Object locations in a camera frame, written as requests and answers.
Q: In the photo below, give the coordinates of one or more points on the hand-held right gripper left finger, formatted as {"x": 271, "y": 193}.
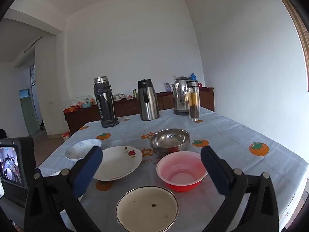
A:
{"x": 89, "y": 166}

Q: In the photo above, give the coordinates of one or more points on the dark wooden sideboard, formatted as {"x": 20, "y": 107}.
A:
{"x": 128, "y": 106}

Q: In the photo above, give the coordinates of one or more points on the blue patterned white plate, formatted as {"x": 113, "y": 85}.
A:
{"x": 77, "y": 149}

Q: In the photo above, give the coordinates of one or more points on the small printed packet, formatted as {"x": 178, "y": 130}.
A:
{"x": 167, "y": 87}

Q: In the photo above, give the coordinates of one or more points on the fluorescent tube light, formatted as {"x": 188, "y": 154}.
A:
{"x": 33, "y": 44}

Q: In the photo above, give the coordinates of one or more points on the black and steel thermos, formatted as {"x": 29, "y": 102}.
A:
{"x": 105, "y": 106}

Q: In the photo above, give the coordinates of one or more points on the mesh food cover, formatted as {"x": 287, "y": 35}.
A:
{"x": 78, "y": 99}

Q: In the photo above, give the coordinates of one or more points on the stainless electric kettle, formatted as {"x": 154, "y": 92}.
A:
{"x": 179, "y": 99}

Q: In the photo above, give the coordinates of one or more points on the green can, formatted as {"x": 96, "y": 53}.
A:
{"x": 134, "y": 93}

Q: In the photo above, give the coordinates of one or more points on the cream enamel plate dark rim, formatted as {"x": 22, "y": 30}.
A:
{"x": 144, "y": 210}

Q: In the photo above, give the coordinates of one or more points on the orange printed box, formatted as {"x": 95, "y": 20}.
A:
{"x": 71, "y": 109}

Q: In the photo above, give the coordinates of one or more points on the white container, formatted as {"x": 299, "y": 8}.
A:
{"x": 118, "y": 97}

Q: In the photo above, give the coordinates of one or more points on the stainless steel bowl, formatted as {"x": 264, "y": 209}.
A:
{"x": 169, "y": 140}

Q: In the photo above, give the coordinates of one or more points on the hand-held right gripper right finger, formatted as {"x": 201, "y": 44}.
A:
{"x": 212, "y": 166}

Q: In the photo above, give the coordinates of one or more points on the light blue printed tablecloth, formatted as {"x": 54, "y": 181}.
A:
{"x": 241, "y": 135}

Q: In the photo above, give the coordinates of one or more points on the glass tea bottle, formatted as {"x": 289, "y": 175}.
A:
{"x": 193, "y": 106}

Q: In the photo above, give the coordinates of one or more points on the red plastic bowl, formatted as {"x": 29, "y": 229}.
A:
{"x": 181, "y": 171}

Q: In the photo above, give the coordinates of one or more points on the green door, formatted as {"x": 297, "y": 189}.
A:
{"x": 27, "y": 116}

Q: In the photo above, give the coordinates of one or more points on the white plate with red flower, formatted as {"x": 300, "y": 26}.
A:
{"x": 118, "y": 162}

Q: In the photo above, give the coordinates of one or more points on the green basin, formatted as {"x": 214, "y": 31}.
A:
{"x": 86, "y": 105}

